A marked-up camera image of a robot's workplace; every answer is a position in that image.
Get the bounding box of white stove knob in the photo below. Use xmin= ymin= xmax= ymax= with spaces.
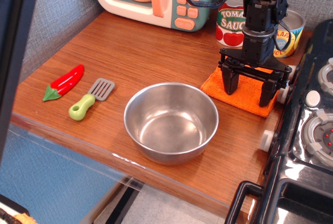
xmin=276 ymin=86 xmax=290 ymax=104
xmin=288 ymin=65 xmax=298 ymax=83
xmin=260 ymin=130 xmax=274 ymax=153

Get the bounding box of stainless steel bowl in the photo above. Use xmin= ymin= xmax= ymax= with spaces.
xmin=124 ymin=82 xmax=219 ymax=166

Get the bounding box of red toy chili pepper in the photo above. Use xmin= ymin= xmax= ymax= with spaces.
xmin=42 ymin=65 xmax=84 ymax=102

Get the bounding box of tomato sauce can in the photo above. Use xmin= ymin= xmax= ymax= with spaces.
xmin=215 ymin=0 xmax=246 ymax=47

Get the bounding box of white stove knob top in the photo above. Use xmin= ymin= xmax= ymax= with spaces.
xmin=288 ymin=65 xmax=298 ymax=83

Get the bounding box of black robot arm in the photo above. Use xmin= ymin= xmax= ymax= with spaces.
xmin=219 ymin=0 xmax=291 ymax=107

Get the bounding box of orange towel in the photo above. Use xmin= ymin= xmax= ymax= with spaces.
xmin=200 ymin=67 xmax=277 ymax=118

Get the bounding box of white stove knob middle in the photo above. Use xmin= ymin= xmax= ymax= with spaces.
xmin=276 ymin=86 xmax=290 ymax=104

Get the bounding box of white stove knob bottom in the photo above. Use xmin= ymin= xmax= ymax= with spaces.
xmin=260 ymin=130 xmax=274 ymax=153

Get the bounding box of green handled toy spatula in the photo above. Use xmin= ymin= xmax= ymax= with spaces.
xmin=68 ymin=78 xmax=115 ymax=121

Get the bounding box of pineapple slices can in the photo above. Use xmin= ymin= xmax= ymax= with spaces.
xmin=273 ymin=9 xmax=305 ymax=58

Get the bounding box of black toy stove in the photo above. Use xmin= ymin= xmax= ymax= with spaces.
xmin=225 ymin=19 xmax=332 ymax=223

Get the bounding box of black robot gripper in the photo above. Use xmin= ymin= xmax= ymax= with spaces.
xmin=219 ymin=27 xmax=291 ymax=107

